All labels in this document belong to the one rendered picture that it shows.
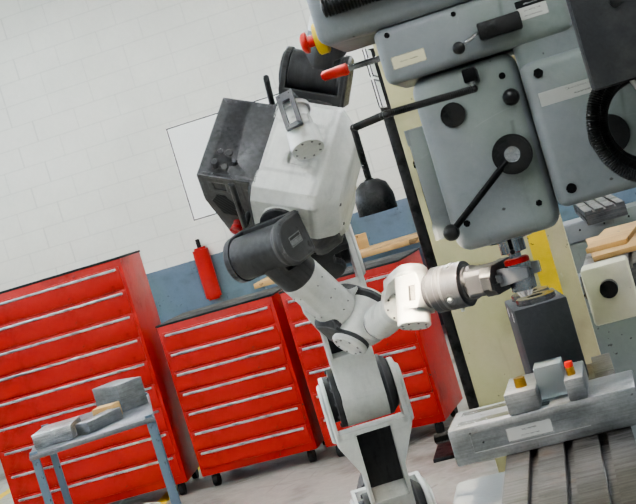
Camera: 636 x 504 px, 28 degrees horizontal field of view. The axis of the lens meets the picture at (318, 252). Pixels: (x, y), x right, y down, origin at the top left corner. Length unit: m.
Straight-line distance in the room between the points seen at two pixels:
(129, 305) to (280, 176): 4.85
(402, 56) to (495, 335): 2.01
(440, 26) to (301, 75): 0.57
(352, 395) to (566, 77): 1.02
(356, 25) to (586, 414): 0.81
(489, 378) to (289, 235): 1.75
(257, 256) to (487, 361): 1.75
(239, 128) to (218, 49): 9.08
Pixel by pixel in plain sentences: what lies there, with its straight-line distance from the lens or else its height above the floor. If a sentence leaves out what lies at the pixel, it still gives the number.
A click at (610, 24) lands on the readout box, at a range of 1.96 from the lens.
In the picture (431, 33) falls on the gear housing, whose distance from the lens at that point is 2.21.
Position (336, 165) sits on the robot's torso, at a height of 1.53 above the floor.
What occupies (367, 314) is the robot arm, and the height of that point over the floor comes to 1.22.
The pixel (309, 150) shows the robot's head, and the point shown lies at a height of 1.57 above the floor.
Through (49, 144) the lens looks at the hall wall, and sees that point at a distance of 12.22.
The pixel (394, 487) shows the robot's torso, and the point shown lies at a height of 0.76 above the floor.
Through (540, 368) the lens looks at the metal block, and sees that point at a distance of 2.36.
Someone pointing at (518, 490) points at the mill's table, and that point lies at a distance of 2.12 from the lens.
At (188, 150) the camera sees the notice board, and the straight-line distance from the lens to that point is 11.77.
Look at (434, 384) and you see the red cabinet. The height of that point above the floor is 0.29.
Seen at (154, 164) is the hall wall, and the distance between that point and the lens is 11.87.
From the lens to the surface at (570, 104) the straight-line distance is 2.20.
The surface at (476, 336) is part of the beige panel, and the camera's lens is 4.10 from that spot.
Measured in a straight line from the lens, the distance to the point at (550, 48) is 2.21.
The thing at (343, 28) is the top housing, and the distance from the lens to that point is 2.22.
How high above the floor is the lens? 1.49
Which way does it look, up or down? 3 degrees down
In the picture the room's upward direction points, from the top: 17 degrees counter-clockwise
